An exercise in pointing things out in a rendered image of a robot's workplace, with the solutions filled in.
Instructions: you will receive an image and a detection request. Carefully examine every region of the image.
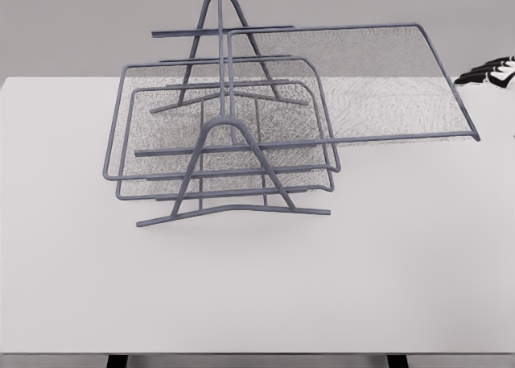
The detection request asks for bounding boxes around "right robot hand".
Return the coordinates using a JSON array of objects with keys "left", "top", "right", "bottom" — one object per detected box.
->
[{"left": 453, "top": 54, "right": 515, "bottom": 92}]

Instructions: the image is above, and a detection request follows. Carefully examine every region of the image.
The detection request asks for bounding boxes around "large grey mesh tray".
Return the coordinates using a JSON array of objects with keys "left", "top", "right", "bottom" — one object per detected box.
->
[{"left": 227, "top": 21, "right": 482, "bottom": 147}]

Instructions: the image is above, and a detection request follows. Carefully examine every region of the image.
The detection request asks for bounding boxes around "medium grey mesh tray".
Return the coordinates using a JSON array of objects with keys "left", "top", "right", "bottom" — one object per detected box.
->
[{"left": 101, "top": 55, "right": 342, "bottom": 181}]

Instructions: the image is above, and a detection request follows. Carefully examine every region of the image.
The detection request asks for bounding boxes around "small grey mesh tray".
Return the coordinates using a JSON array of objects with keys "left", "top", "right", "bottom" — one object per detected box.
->
[{"left": 115, "top": 77, "right": 336, "bottom": 201}]

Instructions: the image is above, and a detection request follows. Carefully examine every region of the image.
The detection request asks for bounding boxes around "grey wire rack frame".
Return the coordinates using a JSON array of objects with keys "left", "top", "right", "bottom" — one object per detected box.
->
[{"left": 135, "top": 0, "right": 332, "bottom": 229}]

